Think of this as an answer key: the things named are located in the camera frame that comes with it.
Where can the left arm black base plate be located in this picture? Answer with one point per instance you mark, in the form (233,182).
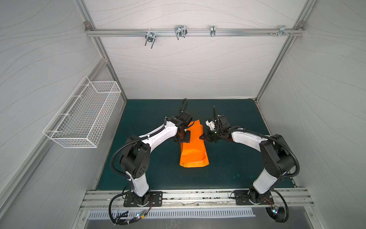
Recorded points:
(151,198)

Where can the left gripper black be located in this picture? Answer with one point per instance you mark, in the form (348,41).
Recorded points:
(184,137)

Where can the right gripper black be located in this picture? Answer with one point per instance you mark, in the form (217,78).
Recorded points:
(208,136)

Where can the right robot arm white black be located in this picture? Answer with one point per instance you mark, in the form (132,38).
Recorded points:
(278,159)

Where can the white wire basket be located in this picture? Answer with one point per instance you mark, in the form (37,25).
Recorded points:
(82,119)

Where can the metal u-bolt clamp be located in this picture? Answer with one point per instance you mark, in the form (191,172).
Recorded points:
(180,31)
(150,37)

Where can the aluminium cross rail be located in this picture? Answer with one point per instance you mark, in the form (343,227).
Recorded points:
(190,32)

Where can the orange wrapping paper sheet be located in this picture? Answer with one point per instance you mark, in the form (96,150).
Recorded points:
(194,154)

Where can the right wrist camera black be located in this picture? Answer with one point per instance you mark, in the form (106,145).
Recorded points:
(219,123)

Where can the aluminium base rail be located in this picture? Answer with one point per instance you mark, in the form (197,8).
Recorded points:
(195,198)

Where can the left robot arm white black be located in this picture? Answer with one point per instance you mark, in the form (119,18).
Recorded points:
(133,158)

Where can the white vent strip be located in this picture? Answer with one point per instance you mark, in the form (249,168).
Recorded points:
(157,213)

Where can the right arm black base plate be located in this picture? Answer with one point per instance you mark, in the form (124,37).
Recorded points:
(243,197)

